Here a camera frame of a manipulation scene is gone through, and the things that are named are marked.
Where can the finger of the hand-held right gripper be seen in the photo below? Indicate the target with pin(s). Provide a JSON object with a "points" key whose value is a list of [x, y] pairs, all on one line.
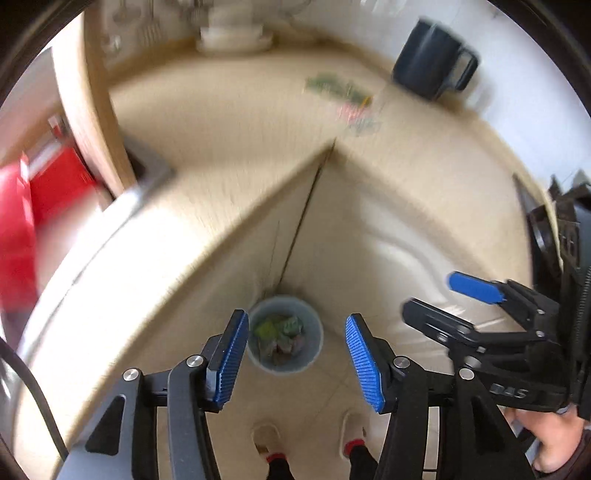
{"points": [[429, 318], [475, 286]]}

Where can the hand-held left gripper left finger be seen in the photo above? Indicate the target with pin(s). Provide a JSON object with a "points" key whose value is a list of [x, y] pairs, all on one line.
{"points": [[231, 355]]}

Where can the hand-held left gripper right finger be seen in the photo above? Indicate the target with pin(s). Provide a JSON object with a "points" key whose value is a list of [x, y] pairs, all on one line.
{"points": [[364, 364]]}

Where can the blue plastic bucket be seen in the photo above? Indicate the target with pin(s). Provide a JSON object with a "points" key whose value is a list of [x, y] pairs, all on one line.
{"points": [[315, 341]]}

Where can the red white snack wrapper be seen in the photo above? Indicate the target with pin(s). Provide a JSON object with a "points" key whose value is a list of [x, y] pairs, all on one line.
{"points": [[353, 112]]}

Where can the green snack wrapper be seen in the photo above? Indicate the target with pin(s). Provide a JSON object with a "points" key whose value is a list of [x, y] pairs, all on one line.
{"points": [[337, 87]]}

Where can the person's right hand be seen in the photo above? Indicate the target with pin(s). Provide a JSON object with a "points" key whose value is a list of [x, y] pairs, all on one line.
{"points": [[554, 443]]}

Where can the person's white slipper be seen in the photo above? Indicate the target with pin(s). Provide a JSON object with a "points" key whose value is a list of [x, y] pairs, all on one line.
{"points": [[353, 431], [267, 436]]}

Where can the person's right leg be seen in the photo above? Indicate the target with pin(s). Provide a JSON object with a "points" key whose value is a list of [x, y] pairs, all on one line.
{"points": [[364, 461]]}

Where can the person's leg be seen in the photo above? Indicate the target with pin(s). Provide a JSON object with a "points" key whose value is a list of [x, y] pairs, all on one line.
{"points": [[281, 468], [364, 461]]}

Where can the black glass cooktop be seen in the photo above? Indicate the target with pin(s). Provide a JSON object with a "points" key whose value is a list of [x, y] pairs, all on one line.
{"points": [[524, 198]]}

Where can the person's left leg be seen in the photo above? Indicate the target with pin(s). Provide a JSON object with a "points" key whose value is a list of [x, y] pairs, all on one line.
{"points": [[281, 468]]}

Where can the dark blue electric kettle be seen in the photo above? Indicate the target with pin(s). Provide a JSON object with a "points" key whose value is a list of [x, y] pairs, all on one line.
{"points": [[425, 55]]}

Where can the red plastic basket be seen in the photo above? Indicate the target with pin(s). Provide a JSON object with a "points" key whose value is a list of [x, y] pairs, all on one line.
{"points": [[27, 221]]}

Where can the wooden cutting board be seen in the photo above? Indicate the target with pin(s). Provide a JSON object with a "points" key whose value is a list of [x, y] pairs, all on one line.
{"points": [[87, 115]]}

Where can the stack of white bowls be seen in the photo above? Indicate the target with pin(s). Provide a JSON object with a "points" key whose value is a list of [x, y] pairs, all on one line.
{"points": [[231, 39]]}

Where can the row of hanging kitchen utensils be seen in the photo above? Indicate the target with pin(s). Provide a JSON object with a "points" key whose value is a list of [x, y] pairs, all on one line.
{"points": [[147, 32]]}

